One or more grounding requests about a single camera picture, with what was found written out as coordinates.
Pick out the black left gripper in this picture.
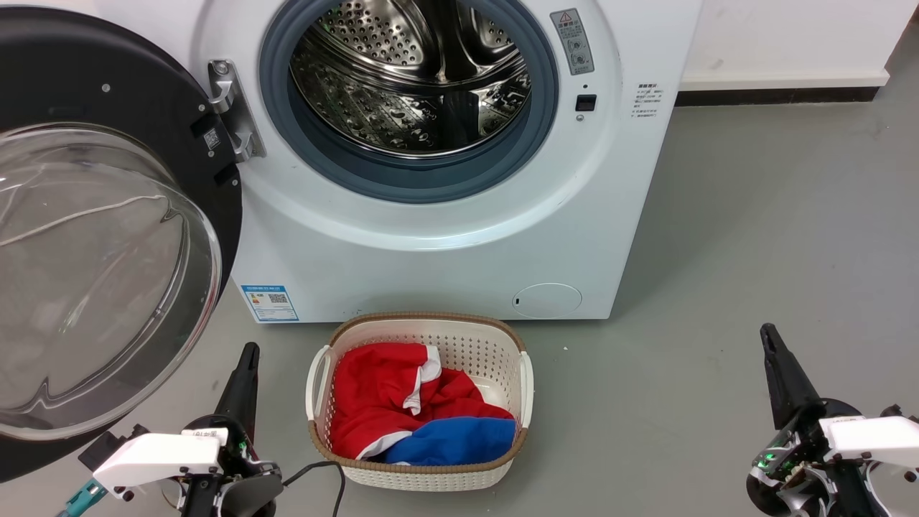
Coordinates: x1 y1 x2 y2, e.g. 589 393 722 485
178 343 284 517

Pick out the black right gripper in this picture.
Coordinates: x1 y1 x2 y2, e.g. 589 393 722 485
745 323 919 517

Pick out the black round glass washer door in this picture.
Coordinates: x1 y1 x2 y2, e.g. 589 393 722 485
0 7 243 483

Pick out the white front-load washing machine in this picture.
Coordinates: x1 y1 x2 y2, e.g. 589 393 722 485
93 0 704 324

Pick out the silver metal door hinge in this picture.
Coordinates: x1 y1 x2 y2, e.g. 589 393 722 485
207 60 267 163

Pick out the blue energy label sticker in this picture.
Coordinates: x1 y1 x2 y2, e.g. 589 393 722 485
241 285 299 322

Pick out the red and white garment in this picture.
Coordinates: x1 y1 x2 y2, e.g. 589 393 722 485
329 343 516 460

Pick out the blue garment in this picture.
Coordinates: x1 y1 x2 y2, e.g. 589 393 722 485
381 417 518 466

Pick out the cream plastic laundry basket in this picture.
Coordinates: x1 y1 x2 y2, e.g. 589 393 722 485
305 311 536 492

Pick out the round white filter cover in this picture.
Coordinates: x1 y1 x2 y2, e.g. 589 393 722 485
512 282 583 320

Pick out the grey warning sticker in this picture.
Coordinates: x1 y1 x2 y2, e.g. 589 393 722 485
550 9 595 76

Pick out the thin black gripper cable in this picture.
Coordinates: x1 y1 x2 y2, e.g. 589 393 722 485
282 460 346 517

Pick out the teal cable connector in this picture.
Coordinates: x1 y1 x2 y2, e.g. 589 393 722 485
59 480 108 517

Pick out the long white floor cable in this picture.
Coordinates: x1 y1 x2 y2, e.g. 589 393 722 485
0 194 170 247

